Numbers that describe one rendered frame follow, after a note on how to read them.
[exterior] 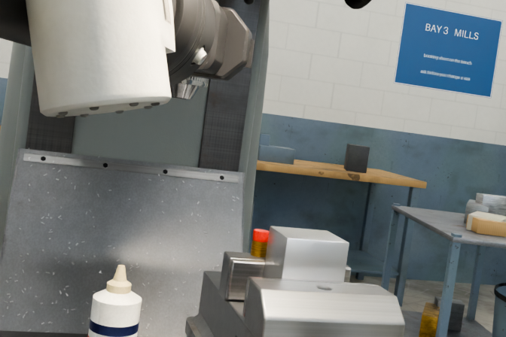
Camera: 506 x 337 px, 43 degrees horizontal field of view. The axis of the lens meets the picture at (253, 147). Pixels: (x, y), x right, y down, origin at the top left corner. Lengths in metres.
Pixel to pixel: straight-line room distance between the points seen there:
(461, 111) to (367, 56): 0.95
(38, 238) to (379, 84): 4.53
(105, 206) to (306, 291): 0.43
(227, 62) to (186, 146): 0.45
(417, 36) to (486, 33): 0.62
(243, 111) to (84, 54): 0.66
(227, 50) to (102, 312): 0.23
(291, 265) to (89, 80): 0.32
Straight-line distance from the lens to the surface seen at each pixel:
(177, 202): 0.92
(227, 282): 0.63
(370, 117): 5.23
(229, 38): 0.50
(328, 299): 0.55
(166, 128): 0.94
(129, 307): 0.55
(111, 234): 0.90
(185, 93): 0.55
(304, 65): 5.03
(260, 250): 0.64
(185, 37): 0.38
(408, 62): 5.37
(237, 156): 0.95
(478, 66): 5.69
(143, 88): 0.31
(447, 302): 2.59
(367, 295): 0.57
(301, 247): 0.58
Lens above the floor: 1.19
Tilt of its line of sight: 3 degrees down
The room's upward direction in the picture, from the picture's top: 8 degrees clockwise
